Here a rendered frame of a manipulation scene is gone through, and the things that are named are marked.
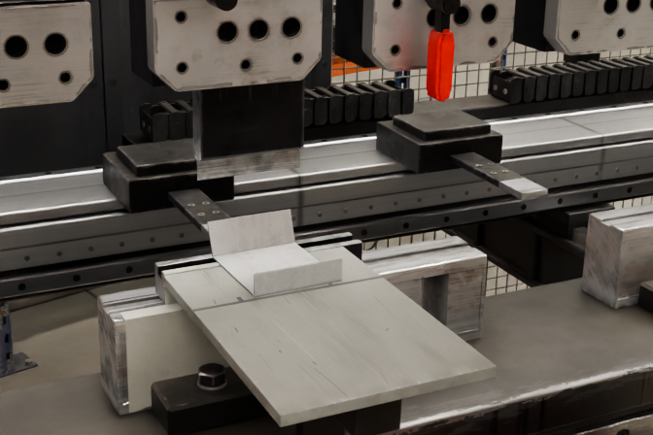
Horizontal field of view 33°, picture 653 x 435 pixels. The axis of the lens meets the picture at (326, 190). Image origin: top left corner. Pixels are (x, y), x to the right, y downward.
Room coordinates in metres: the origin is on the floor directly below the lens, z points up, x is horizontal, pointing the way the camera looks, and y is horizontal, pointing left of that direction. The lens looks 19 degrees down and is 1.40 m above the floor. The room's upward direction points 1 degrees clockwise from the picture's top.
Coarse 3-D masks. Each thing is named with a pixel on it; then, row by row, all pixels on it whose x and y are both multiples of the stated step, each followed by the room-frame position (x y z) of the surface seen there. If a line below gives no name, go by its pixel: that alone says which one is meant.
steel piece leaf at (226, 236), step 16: (208, 224) 0.96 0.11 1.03; (224, 224) 0.97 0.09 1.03; (240, 224) 0.97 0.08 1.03; (256, 224) 0.98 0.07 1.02; (272, 224) 0.99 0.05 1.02; (288, 224) 0.99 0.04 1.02; (224, 240) 0.96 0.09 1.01; (240, 240) 0.97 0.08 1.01; (256, 240) 0.98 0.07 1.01; (272, 240) 0.98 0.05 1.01; (288, 240) 0.99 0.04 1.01
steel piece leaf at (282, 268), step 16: (224, 256) 0.95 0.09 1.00; (240, 256) 0.95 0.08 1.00; (256, 256) 0.95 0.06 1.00; (272, 256) 0.95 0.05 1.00; (288, 256) 0.95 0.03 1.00; (304, 256) 0.96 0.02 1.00; (240, 272) 0.92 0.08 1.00; (256, 272) 0.92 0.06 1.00; (272, 272) 0.87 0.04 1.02; (288, 272) 0.88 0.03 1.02; (304, 272) 0.89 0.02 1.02; (320, 272) 0.90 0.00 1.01; (336, 272) 0.90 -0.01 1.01; (256, 288) 0.87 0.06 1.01; (272, 288) 0.87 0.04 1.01; (288, 288) 0.88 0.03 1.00
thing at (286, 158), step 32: (192, 96) 0.95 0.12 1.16; (224, 96) 0.94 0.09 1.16; (256, 96) 0.96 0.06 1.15; (288, 96) 0.97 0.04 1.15; (224, 128) 0.94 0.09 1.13; (256, 128) 0.96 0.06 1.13; (288, 128) 0.97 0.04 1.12; (224, 160) 0.95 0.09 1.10; (256, 160) 0.97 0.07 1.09; (288, 160) 0.98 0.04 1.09
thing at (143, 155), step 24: (144, 144) 1.20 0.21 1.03; (168, 144) 1.20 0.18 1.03; (192, 144) 1.20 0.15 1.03; (120, 168) 1.14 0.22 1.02; (144, 168) 1.12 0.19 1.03; (168, 168) 1.13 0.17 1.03; (192, 168) 1.14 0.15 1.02; (120, 192) 1.13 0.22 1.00; (144, 192) 1.11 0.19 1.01; (168, 192) 1.12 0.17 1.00; (192, 192) 1.12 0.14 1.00; (216, 192) 1.14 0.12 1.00; (192, 216) 1.05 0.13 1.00; (216, 216) 1.05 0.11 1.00
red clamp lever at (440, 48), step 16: (432, 0) 0.97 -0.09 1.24; (448, 0) 0.95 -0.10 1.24; (448, 16) 0.97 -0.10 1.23; (432, 32) 0.97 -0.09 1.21; (448, 32) 0.96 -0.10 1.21; (432, 48) 0.97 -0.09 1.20; (448, 48) 0.96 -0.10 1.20; (432, 64) 0.96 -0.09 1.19; (448, 64) 0.96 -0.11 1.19; (432, 80) 0.96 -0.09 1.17; (448, 80) 0.96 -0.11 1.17; (432, 96) 0.97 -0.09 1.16; (448, 96) 0.96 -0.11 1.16
